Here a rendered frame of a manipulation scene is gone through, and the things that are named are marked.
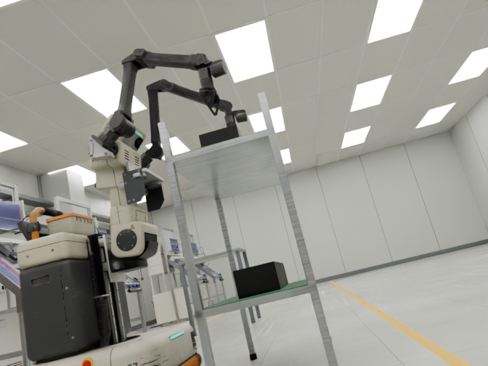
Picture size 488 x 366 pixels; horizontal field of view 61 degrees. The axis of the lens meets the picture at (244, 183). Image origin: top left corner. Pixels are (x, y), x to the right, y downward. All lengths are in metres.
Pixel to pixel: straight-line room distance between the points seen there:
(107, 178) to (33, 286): 0.59
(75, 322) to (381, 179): 10.13
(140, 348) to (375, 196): 9.96
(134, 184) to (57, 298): 0.60
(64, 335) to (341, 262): 9.56
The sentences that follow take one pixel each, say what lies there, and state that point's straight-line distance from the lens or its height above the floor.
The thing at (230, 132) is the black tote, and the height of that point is 1.03.
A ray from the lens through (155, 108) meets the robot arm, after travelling 2.43.
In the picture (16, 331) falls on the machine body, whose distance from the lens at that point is 4.07.
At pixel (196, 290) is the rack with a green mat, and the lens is 1.56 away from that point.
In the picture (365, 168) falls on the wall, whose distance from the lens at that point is 11.47.
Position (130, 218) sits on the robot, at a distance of 2.04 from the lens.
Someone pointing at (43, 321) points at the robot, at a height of 0.45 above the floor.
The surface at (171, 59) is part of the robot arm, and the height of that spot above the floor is 1.48.
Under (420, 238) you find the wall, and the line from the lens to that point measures 11.42.
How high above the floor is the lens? 0.40
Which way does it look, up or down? 14 degrees up
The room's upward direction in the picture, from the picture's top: 14 degrees counter-clockwise
